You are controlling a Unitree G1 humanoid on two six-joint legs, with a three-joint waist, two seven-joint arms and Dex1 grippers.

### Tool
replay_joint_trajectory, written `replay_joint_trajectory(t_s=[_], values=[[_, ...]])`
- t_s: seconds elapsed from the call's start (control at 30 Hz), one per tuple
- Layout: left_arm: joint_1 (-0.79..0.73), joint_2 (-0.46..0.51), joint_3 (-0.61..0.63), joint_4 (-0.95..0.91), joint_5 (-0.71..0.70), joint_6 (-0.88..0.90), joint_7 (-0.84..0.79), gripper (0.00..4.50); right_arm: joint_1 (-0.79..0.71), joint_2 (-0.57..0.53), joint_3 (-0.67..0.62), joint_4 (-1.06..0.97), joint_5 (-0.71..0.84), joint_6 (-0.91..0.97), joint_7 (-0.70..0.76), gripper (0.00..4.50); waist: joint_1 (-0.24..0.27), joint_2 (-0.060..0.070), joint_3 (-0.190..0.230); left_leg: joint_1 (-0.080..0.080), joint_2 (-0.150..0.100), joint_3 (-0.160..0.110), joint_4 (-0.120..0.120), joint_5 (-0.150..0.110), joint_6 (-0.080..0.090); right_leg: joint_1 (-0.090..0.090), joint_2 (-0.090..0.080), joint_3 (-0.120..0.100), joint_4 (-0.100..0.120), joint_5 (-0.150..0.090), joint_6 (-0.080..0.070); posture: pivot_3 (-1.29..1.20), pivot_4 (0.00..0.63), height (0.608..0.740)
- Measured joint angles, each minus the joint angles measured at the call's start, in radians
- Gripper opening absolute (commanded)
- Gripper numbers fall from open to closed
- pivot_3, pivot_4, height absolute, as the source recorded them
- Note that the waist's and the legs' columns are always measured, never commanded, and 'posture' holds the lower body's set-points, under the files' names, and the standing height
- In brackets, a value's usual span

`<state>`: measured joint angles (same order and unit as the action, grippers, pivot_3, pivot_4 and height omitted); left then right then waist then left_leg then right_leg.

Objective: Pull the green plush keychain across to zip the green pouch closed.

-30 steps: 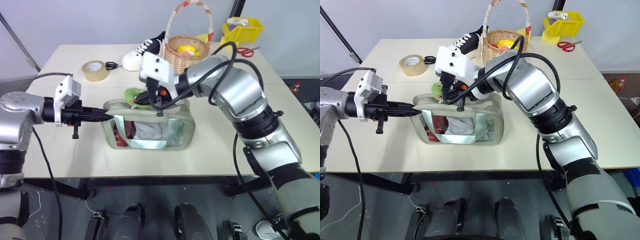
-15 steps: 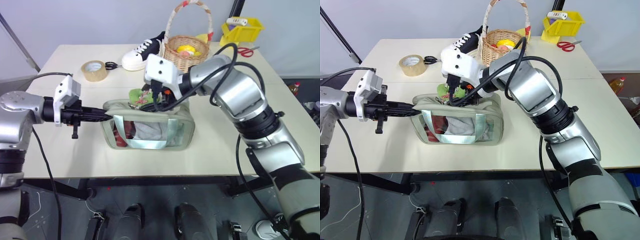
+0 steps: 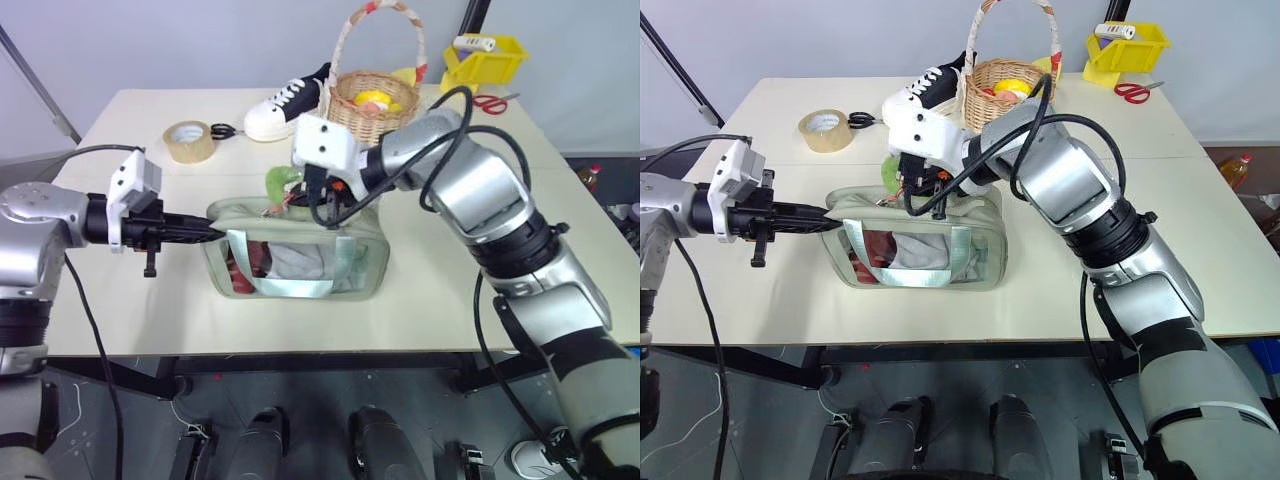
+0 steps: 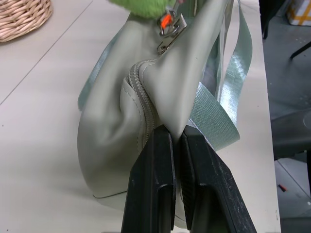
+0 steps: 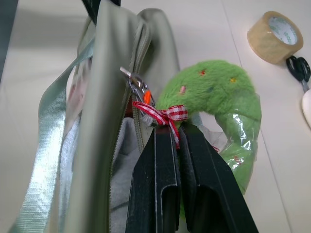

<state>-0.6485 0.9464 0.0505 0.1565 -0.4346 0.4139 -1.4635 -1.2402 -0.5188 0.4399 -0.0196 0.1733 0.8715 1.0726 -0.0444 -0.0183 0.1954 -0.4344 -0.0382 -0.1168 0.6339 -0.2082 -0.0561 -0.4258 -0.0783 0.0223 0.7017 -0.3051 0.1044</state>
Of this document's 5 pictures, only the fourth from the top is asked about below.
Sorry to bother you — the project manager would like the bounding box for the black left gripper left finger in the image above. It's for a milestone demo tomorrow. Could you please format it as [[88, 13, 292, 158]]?
[[122, 124, 177, 233]]

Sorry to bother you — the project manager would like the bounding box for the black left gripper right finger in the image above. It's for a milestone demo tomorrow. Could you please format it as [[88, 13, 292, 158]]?
[[178, 124, 258, 233]]

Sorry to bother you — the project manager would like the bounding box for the green pouch with strap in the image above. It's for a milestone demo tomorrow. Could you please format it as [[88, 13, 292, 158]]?
[[77, 0, 254, 230]]

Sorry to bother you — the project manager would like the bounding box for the green plush keychain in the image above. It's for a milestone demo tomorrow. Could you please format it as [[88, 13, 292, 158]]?
[[108, 0, 188, 37]]

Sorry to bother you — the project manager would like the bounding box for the black chair leg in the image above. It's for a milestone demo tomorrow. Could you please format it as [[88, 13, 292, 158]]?
[[290, 40, 311, 59]]

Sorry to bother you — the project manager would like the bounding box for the yellow white checkered bag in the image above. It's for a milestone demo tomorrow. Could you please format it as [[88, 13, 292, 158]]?
[[286, 0, 311, 26]]

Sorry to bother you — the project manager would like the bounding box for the wicker basket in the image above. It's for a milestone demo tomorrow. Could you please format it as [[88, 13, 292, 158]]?
[[0, 0, 54, 43]]

